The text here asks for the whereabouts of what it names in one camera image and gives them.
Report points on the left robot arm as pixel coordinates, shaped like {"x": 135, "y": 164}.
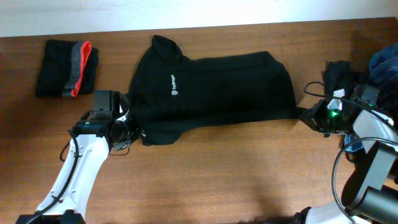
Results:
{"x": 68, "y": 197}

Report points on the folded black garment red band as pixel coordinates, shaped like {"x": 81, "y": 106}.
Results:
{"x": 68, "y": 69}

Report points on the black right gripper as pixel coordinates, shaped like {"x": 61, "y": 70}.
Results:
{"x": 314, "y": 117}

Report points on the black clothes pile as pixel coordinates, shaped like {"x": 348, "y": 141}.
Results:
{"x": 339, "y": 74}

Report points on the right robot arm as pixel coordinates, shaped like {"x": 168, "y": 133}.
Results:
{"x": 365, "y": 198}

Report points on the light blue garment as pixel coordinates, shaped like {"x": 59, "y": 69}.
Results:
{"x": 348, "y": 143}

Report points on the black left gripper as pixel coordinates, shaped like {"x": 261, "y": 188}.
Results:
{"x": 122, "y": 145}

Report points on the black t-shirt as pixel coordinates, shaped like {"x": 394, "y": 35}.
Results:
{"x": 171, "y": 93}

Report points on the blue denim garment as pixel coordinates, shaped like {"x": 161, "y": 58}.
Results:
{"x": 383, "y": 67}

